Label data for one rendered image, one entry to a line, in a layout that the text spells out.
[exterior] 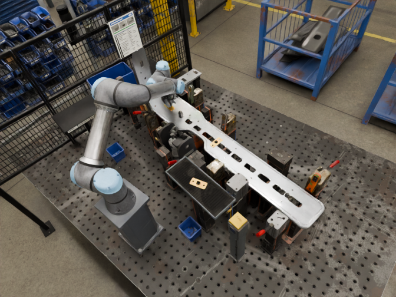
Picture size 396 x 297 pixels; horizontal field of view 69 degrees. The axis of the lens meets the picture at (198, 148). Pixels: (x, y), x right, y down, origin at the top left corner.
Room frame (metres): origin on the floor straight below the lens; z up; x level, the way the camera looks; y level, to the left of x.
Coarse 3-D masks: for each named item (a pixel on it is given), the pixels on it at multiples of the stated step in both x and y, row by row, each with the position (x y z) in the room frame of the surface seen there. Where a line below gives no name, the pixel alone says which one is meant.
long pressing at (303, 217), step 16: (160, 112) 1.48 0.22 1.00; (176, 112) 1.45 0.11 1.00; (192, 112) 1.43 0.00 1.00; (192, 128) 1.28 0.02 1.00; (208, 128) 1.25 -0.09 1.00; (208, 144) 1.12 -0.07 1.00; (224, 144) 1.10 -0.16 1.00; (240, 144) 1.09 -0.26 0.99; (224, 160) 0.98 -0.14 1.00; (256, 160) 0.95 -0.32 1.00; (256, 176) 0.84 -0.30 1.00; (272, 176) 0.82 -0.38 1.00; (256, 192) 0.74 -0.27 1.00; (272, 192) 0.73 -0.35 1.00; (288, 192) 0.71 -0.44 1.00; (304, 192) 0.70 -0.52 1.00; (288, 208) 0.62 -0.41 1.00; (304, 208) 0.61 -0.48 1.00; (320, 208) 0.60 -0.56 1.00; (304, 224) 0.53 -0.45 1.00
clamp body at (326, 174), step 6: (318, 168) 0.79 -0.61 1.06; (312, 174) 0.76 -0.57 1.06; (324, 174) 0.75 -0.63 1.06; (330, 174) 0.75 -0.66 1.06; (324, 180) 0.72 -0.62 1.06; (306, 186) 0.74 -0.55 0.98; (318, 186) 0.70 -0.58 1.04; (324, 186) 0.74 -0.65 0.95; (318, 192) 0.70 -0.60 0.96; (318, 198) 0.74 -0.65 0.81; (300, 204) 0.75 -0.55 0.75
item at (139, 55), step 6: (132, 54) 1.71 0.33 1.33; (138, 54) 1.74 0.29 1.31; (144, 54) 1.76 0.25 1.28; (132, 60) 1.70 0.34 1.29; (138, 60) 1.73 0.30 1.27; (144, 60) 1.76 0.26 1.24; (138, 66) 1.72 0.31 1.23; (144, 66) 1.75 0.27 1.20; (138, 72) 1.71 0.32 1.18; (144, 72) 1.74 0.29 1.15; (150, 72) 1.77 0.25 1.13; (138, 78) 1.71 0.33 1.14; (144, 84) 1.72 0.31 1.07
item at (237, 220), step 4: (236, 216) 0.55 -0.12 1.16; (240, 216) 0.55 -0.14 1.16; (232, 220) 0.54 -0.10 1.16; (236, 220) 0.53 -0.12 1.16; (240, 220) 0.53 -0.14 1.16; (244, 220) 0.53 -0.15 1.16; (232, 224) 0.52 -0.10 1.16; (236, 224) 0.52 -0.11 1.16; (240, 224) 0.52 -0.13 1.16; (244, 224) 0.52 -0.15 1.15; (236, 228) 0.50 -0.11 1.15
